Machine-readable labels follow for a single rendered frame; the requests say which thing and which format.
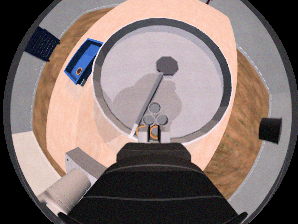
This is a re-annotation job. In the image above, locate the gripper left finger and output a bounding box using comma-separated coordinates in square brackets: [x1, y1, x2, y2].
[138, 125, 150, 143]

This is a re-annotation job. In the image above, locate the blue plastic crate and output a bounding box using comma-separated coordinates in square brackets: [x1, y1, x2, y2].
[64, 38, 104, 87]

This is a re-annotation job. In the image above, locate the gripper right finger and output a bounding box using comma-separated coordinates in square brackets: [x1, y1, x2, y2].
[158, 125, 171, 143]

